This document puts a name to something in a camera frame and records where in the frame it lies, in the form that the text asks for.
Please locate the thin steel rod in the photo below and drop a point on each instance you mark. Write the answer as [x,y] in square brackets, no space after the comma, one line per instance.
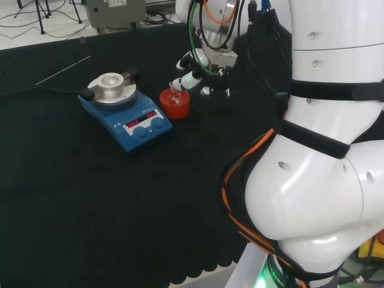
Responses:
[63,70]

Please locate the orange stepped flask stand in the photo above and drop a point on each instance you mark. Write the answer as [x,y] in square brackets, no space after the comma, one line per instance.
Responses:
[177,111]

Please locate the clear glass round-bottom flask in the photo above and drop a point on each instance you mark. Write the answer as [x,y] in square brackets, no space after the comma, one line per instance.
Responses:
[175,97]

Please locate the black tripod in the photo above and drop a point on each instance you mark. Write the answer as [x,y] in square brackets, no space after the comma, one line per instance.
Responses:
[42,18]

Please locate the yellow stop button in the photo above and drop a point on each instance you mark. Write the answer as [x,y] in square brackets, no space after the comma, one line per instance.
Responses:
[372,249]

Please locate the clear cloth clip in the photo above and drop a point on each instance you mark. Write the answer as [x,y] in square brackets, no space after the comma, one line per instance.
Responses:
[82,40]

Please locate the grey metal cabinet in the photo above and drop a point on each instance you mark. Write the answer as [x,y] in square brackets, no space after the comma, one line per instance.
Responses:
[117,12]

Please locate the blue-base heater with steel plate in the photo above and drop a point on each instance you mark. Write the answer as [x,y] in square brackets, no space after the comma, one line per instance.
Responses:
[135,132]

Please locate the black bench cloth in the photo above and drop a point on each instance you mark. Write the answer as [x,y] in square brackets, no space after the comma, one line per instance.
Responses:
[90,195]

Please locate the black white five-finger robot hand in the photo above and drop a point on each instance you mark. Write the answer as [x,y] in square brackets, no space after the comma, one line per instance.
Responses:
[222,58]

